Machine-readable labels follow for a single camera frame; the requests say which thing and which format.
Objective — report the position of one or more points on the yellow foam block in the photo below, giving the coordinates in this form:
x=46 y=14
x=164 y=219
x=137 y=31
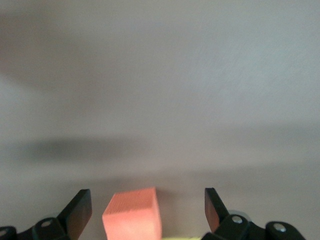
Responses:
x=182 y=238

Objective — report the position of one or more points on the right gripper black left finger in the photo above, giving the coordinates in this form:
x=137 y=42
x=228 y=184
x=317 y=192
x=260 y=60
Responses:
x=75 y=212

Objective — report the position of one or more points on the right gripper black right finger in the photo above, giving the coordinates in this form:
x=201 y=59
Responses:
x=215 y=212

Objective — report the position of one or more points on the orange foam block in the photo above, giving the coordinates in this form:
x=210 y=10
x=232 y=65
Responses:
x=132 y=217

